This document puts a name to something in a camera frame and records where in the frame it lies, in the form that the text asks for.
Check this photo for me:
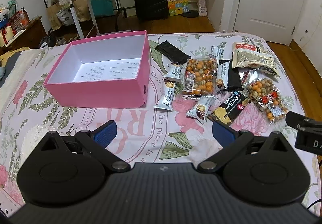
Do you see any black flat snack packet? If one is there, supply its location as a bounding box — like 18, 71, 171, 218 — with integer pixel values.
155, 41, 191, 65

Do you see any large coated peanut bag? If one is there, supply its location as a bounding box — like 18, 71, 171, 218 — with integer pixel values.
182, 57, 217, 98

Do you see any small coated peanut bag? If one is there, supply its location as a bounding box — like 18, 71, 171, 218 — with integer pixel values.
246, 78, 288, 123

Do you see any colourful toy box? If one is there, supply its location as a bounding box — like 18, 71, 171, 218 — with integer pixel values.
168, 0, 189, 16

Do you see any white plastic bag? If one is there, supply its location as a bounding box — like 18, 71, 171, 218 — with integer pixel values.
198, 0, 207, 16

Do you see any pink cardboard box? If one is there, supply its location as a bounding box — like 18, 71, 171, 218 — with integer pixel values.
44, 31, 151, 108

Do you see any brown paper bag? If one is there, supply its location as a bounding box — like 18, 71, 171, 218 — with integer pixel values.
46, 3, 62, 31

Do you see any white snack bar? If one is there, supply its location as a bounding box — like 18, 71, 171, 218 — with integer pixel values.
153, 79, 176, 111
216, 62, 231, 93
164, 63, 182, 82
211, 45, 224, 61
186, 95, 216, 124

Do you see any beige noodle packet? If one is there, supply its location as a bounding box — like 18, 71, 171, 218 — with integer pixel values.
232, 42, 279, 77

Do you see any white snack bar bottom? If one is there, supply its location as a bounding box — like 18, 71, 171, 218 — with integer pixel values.
186, 95, 216, 124

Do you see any floral bed sheet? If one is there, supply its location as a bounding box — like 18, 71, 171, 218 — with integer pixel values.
0, 33, 322, 217

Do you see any white snack bar top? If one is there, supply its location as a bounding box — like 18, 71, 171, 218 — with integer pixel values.
211, 45, 224, 61

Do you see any teal shopping bag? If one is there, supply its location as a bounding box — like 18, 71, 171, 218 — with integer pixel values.
91, 0, 114, 16

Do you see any black yellow cracker packet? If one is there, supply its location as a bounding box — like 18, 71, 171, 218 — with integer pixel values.
208, 91, 250, 125

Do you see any dark wooden nightstand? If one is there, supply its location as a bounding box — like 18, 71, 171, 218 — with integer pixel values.
1, 16, 47, 55

